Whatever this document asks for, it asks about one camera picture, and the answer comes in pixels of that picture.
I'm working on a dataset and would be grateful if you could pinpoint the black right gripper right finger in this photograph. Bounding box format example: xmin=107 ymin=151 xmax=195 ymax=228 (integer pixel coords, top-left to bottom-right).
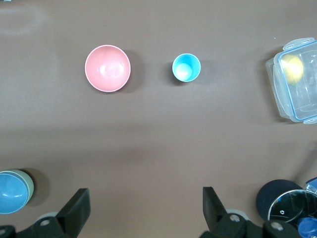
xmin=199 ymin=186 xmax=264 ymax=238

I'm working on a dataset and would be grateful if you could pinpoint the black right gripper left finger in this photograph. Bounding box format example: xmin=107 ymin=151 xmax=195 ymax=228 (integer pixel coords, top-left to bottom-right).
xmin=18 ymin=187 xmax=91 ymax=238

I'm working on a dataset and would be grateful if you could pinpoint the sage green bowl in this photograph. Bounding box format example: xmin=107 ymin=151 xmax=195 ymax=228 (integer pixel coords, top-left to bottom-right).
xmin=4 ymin=169 xmax=35 ymax=207

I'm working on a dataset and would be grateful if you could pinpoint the blue bowl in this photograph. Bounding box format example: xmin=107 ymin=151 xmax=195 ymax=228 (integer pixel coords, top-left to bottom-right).
xmin=0 ymin=171 xmax=29 ymax=215

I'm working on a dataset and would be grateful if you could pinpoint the pink bowl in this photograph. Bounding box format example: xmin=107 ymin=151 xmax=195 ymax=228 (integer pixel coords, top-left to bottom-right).
xmin=84 ymin=45 xmax=131 ymax=93

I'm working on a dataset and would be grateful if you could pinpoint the glass lid with blue knob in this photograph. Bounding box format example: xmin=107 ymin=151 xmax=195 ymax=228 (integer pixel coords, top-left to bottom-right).
xmin=267 ymin=189 xmax=317 ymax=238

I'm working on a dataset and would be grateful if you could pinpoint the clear plastic lidded container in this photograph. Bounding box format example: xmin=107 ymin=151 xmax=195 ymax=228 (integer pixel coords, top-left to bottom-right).
xmin=265 ymin=37 xmax=317 ymax=124

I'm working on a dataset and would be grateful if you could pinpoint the light blue cup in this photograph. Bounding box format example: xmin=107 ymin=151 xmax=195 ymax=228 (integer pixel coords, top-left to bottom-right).
xmin=172 ymin=53 xmax=202 ymax=82

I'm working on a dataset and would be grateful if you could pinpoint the yellow lemon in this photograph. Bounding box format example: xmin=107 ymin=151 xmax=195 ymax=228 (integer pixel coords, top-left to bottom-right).
xmin=282 ymin=55 xmax=305 ymax=86

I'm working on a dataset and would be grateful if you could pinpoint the black pot with blue handle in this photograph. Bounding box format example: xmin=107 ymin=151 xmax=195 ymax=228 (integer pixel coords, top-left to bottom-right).
xmin=256 ymin=176 xmax=317 ymax=238

